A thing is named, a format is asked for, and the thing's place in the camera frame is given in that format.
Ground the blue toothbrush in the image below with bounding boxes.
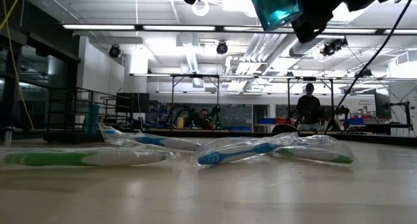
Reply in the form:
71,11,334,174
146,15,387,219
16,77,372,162
98,120,202,152
194,132,299,168
295,134,338,147

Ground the green toothbrush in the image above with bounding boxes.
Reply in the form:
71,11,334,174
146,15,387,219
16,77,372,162
272,145,356,165
0,147,177,169

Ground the black monitor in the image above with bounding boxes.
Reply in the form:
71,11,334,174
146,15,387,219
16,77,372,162
373,92,392,120

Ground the long ceiling light strip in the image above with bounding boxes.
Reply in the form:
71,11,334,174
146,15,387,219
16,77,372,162
61,23,417,35

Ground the black box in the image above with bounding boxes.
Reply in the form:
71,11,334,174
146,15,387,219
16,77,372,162
115,92,151,114

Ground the black workstation frame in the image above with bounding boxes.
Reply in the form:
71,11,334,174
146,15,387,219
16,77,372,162
170,73,221,130
286,76,336,130

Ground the white ring light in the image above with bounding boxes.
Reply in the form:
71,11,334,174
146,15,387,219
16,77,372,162
191,0,210,17

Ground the black aluminium table frame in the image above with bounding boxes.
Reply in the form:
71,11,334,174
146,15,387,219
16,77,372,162
130,128,417,148

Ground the black wire basket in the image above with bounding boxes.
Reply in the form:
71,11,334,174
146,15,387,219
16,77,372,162
44,86,134,143

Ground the yellow hanging cable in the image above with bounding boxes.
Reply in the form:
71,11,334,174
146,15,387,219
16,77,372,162
0,0,35,130

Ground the silver metal post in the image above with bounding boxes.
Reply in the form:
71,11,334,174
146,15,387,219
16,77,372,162
3,126,16,148

